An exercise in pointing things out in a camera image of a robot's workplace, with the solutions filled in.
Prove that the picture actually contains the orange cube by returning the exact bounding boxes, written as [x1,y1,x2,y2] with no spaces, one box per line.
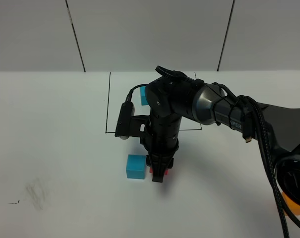
[281,192,300,216]

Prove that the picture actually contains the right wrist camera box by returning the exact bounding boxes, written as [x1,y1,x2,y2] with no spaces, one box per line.
[115,101,135,140]

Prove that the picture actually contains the template blue cube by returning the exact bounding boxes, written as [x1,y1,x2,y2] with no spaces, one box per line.
[140,86,148,106]

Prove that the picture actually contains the braided black arm cable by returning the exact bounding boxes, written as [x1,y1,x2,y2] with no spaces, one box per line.
[211,83,300,238]

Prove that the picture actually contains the red cube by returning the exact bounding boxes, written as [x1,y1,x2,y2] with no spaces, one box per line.
[149,167,169,175]

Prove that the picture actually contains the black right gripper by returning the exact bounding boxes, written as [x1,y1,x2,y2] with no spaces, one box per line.
[128,110,181,182]

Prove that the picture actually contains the black right camera cable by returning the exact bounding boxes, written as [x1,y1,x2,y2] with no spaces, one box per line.
[124,84,147,103]

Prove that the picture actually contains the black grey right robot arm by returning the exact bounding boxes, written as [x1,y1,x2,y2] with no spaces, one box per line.
[115,66,300,205]

